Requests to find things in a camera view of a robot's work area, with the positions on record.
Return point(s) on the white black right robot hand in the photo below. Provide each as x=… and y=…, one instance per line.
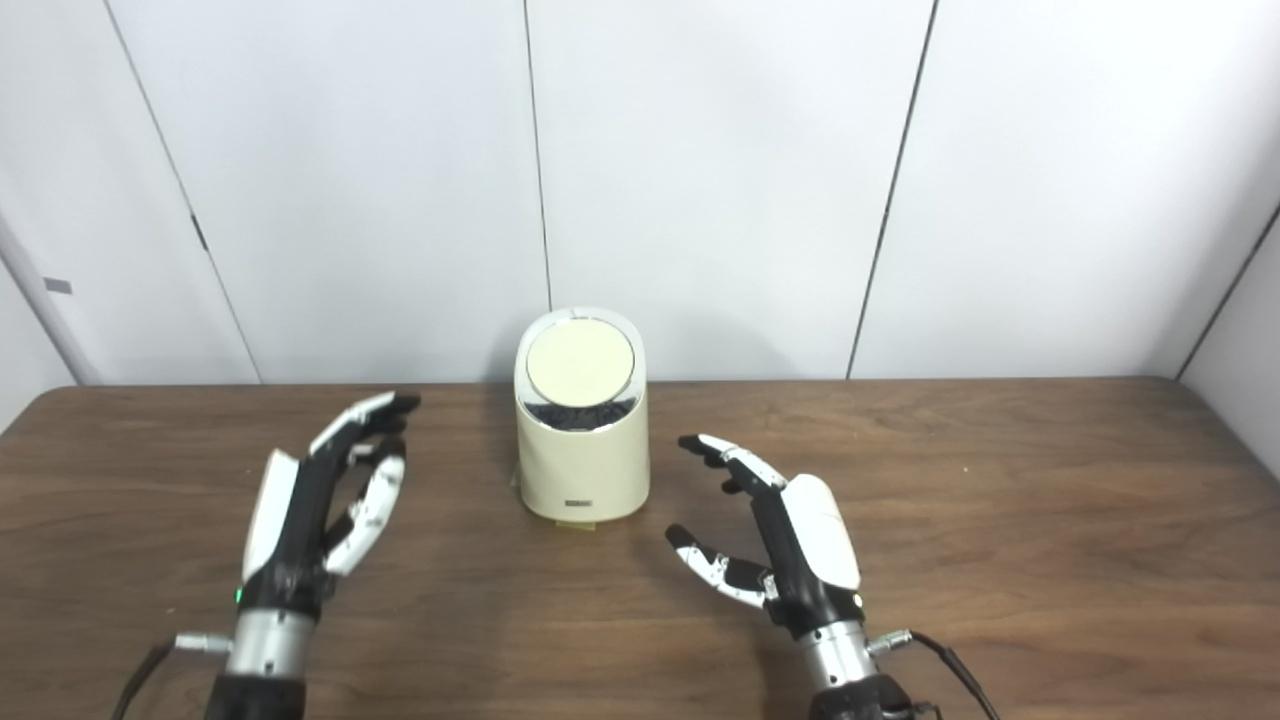
x=825, y=535

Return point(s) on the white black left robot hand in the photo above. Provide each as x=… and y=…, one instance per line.
x=285, y=530

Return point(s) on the round cream bin lid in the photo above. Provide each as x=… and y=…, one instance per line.
x=580, y=362

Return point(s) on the cream-colored desktop bin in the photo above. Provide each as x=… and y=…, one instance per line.
x=585, y=465

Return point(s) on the small gray wall tag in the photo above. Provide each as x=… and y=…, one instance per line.
x=57, y=285

